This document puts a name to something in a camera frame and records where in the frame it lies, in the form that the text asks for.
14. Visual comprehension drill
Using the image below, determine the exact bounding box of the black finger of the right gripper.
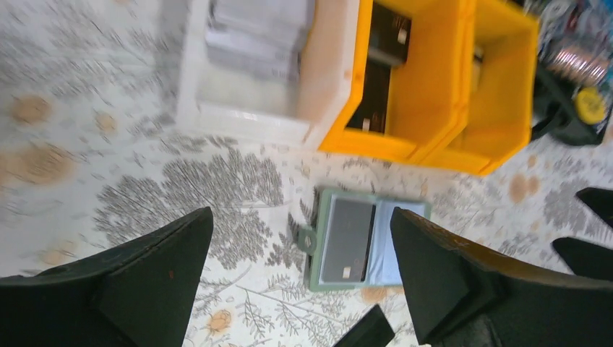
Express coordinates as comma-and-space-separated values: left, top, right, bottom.
552, 237, 612, 281
575, 187, 613, 228

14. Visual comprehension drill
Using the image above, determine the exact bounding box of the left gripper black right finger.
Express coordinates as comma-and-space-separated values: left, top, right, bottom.
390, 208, 612, 346

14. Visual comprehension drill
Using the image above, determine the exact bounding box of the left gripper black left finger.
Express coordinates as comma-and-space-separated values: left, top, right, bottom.
1, 207, 213, 346

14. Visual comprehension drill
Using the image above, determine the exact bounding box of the dark grey credit card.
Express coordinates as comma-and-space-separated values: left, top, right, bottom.
320, 198, 376, 283

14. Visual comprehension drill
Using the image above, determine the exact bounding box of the yellow double storage bin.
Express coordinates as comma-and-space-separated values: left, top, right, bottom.
319, 1, 539, 176

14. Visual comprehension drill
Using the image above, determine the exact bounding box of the white storage bin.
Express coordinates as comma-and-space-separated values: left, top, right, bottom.
177, 1, 363, 150

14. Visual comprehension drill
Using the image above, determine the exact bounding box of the dark card in bin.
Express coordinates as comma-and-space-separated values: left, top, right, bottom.
346, 2, 411, 134

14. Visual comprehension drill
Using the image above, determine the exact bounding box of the white magnetic stripe card stack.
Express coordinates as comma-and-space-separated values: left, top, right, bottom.
205, 1, 316, 82

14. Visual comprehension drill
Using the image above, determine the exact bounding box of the yellow big blind chip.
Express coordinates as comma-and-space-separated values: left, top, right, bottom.
574, 87, 606, 125

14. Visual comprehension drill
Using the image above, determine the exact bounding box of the orange poker chip stack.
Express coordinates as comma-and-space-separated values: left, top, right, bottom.
545, 45, 611, 86

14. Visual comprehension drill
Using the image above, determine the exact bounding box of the floral table mat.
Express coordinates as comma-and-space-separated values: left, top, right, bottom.
1, 1, 612, 346

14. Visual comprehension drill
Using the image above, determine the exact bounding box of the black poker chip case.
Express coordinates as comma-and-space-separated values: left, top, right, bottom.
523, 1, 612, 147

